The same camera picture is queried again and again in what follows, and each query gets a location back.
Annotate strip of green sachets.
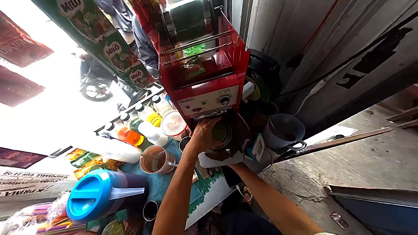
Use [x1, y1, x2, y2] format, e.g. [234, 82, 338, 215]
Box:
[31, 0, 156, 91]

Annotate white plastic bottle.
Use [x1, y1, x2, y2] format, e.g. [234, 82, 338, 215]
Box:
[137, 121, 169, 147]

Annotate bundle of colourful straws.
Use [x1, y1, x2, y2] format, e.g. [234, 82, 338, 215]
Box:
[0, 193, 87, 235]

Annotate small metal cup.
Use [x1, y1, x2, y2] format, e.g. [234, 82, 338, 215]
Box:
[179, 136, 192, 153]

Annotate black round fan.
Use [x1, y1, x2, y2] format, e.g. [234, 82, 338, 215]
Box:
[243, 49, 281, 104]

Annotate stack of white plastic cups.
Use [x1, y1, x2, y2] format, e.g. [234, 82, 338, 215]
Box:
[82, 137, 142, 164]

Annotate blue panel with dark frame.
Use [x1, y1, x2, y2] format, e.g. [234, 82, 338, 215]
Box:
[325, 185, 418, 235]

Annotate white inline cable switch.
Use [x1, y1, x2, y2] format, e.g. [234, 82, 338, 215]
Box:
[308, 80, 326, 96]

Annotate cup with green contents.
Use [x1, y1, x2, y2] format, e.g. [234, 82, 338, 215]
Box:
[211, 121, 232, 151]

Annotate pile of yellow green packets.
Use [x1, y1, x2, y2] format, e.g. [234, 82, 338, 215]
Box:
[67, 148, 125, 180]

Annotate person's right forearm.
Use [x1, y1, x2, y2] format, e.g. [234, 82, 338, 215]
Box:
[229, 162, 332, 235]

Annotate dark red hanging sachet pack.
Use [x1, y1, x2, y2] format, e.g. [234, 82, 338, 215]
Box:
[0, 147, 47, 169]

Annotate bottle with dark green contents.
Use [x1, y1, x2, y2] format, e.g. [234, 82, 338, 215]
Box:
[120, 112, 143, 133]

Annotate bottle with orange liquid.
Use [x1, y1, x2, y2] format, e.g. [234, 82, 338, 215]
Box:
[104, 122, 144, 147]

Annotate brown plastic mug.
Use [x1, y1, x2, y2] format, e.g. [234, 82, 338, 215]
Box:
[139, 145, 177, 175]

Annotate motorcycle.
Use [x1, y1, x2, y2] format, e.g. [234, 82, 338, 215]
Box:
[77, 52, 115, 102]

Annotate green blue table cover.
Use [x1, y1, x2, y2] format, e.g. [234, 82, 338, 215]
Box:
[86, 131, 239, 235]

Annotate white charging cable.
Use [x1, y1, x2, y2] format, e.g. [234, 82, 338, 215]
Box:
[236, 185, 253, 201]

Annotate person's legs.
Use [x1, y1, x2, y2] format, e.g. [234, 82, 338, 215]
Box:
[197, 202, 284, 235]

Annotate small teal white box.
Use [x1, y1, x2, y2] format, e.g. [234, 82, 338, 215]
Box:
[246, 133, 266, 163]

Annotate purple pitcher with blue lid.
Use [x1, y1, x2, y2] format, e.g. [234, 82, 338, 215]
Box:
[66, 169, 149, 225]

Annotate red cup sealing machine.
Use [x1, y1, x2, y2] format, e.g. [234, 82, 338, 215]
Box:
[129, 0, 251, 168]

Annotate person's left hand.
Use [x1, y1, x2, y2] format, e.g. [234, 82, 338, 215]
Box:
[189, 117, 224, 154]

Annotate printed sleeve of cups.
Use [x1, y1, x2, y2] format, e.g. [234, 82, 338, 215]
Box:
[0, 166, 79, 218]

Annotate clear bottle with black cap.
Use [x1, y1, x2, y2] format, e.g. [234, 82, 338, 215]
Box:
[152, 95, 174, 117]

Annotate long wooden strip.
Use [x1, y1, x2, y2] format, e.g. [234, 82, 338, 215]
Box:
[274, 127, 393, 164]

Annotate black smartphone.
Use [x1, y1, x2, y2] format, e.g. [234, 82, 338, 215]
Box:
[221, 166, 242, 188]

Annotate small wrapper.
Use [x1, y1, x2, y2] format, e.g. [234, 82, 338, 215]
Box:
[330, 212, 349, 230]

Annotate container with pink ribbed lid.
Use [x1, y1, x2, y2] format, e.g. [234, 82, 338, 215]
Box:
[160, 110, 189, 141]

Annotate large grey metal pot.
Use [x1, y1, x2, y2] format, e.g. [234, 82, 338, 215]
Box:
[262, 113, 307, 152]

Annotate dark metal cup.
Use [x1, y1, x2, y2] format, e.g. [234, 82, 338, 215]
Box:
[142, 200, 161, 222]

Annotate bottle with yellow liquid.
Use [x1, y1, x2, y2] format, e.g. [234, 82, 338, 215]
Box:
[135, 103, 162, 128]

